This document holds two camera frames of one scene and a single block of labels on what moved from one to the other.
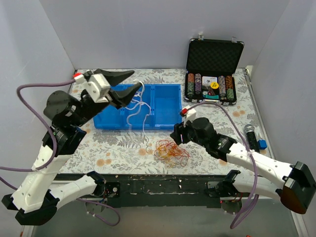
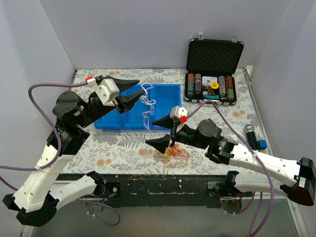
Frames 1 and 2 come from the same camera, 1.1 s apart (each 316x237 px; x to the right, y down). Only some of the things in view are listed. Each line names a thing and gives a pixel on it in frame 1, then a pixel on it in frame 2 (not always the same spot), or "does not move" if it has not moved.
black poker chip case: x=211 y=64 does not move
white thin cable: x=143 y=87 -> x=145 y=98
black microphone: x=253 y=141 does not move
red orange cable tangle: x=169 y=152 does not move
